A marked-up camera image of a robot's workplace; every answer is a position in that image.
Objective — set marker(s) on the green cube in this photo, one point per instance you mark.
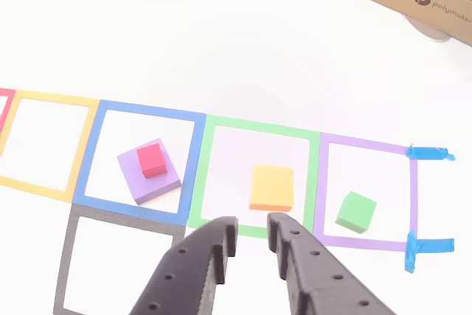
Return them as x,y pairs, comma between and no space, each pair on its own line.
355,210

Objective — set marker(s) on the large purple cube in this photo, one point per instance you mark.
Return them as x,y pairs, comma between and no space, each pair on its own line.
147,189

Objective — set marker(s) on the orange cube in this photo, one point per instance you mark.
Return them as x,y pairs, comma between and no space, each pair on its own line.
271,186

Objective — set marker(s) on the small red cube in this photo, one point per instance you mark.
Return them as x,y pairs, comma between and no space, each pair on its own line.
151,160

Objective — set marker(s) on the grey round disc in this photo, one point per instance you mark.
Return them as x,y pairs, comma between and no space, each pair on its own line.
427,31

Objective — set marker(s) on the purple square frame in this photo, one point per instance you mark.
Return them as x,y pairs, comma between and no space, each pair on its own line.
320,189

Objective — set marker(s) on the green square frame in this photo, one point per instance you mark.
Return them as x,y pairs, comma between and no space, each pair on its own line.
199,167

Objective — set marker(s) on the black square frame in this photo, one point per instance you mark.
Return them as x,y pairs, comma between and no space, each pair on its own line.
66,256

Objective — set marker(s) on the blue square frame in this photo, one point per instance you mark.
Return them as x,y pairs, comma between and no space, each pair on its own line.
88,152

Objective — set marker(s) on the orange square frame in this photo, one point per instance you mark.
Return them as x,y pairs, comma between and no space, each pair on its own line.
55,97

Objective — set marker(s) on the red square frame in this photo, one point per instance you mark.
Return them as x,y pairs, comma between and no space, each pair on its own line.
9,99

